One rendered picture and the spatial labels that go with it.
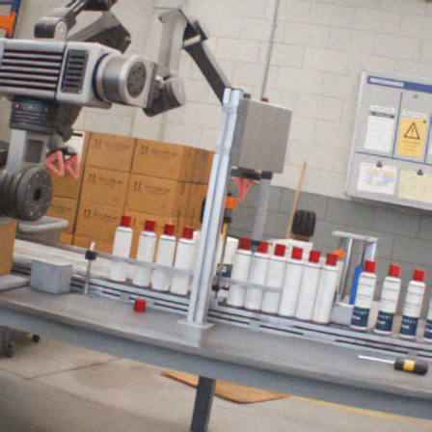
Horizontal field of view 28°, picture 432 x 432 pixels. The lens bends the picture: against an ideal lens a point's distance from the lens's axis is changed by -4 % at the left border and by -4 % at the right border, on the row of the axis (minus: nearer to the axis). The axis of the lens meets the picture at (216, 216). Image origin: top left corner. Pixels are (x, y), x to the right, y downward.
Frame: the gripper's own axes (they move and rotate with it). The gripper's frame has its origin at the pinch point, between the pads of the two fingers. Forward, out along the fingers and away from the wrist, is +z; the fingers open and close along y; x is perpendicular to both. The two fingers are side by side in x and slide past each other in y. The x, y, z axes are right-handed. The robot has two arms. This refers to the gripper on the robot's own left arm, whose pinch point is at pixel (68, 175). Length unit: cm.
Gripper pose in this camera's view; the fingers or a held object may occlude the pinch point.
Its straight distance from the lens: 293.3
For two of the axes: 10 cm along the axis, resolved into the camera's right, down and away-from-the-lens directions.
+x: -8.1, 4.9, 3.2
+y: 3.9, 0.3, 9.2
